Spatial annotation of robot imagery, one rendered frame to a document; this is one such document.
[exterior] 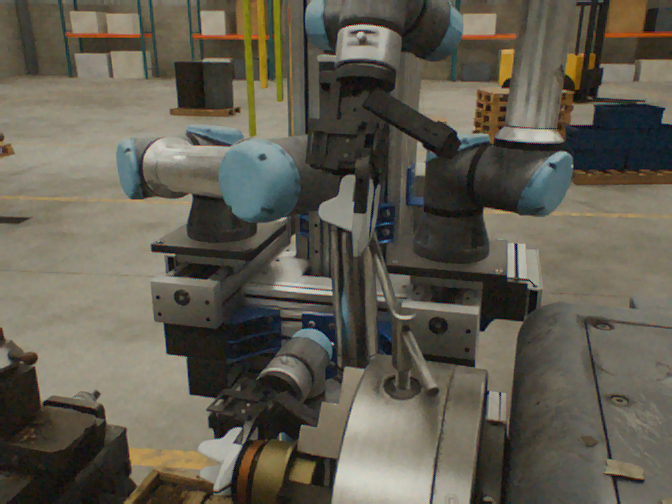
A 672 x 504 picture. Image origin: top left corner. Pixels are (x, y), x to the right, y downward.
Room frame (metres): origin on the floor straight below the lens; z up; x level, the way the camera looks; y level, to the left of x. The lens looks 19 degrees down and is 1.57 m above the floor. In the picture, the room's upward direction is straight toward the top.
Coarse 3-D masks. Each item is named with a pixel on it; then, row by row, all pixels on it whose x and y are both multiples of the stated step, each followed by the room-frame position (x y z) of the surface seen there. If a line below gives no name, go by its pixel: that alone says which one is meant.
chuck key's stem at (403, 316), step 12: (396, 312) 0.55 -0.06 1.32; (408, 312) 0.55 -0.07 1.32; (396, 324) 0.55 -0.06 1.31; (408, 324) 0.55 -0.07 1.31; (396, 336) 0.55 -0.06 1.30; (396, 348) 0.55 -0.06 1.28; (396, 360) 0.55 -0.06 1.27; (408, 360) 0.55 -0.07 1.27; (396, 372) 0.56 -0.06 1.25; (408, 372) 0.56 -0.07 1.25; (396, 384) 0.56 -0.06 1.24; (408, 384) 0.56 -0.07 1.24
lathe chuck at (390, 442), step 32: (384, 384) 0.56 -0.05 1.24; (448, 384) 0.56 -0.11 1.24; (352, 416) 0.53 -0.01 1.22; (384, 416) 0.52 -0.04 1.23; (416, 416) 0.52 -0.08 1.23; (352, 448) 0.50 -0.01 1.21; (384, 448) 0.49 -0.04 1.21; (416, 448) 0.49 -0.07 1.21; (352, 480) 0.48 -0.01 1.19; (384, 480) 0.47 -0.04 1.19; (416, 480) 0.47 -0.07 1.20
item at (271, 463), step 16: (256, 448) 0.62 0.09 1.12; (272, 448) 0.62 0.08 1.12; (288, 448) 0.61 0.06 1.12; (240, 464) 0.61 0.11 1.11; (256, 464) 0.60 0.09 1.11; (272, 464) 0.60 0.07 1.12; (288, 464) 0.59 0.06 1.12; (304, 464) 0.60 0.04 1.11; (320, 464) 0.62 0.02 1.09; (240, 480) 0.59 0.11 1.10; (256, 480) 0.59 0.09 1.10; (272, 480) 0.58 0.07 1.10; (304, 480) 0.59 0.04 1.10; (320, 480) 0.63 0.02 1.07; (240, 496) 0.59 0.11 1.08; (256, 496) 0.58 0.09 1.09; (272, 496) 0.58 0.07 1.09
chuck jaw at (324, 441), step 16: (352, 368) 0.67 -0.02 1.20; (352, 384) 0.65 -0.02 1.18; (320, 416) 0.64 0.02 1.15; (336, 416) 0.63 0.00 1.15; (304, 432) 0.63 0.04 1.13; (320, 432) 0.63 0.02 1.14; (336, 432) 0.62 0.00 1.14; (304, 448) 0.62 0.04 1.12; (320, 448) 0.61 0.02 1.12; (336, 448) 0.61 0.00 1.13
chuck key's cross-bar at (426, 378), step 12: (372, 240) 0.70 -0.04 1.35; (372, 252) 0.68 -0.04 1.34; (384, 264) 0.66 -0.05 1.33; (384, 276) 0.64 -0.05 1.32; (384, 288) 0.62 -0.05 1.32; (408, 336) 0.54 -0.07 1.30; (408, 348) 0.52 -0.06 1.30; (420, 360) 0.50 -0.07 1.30; (420, 372) 0.48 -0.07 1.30; (432, 384) 0.46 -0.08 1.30
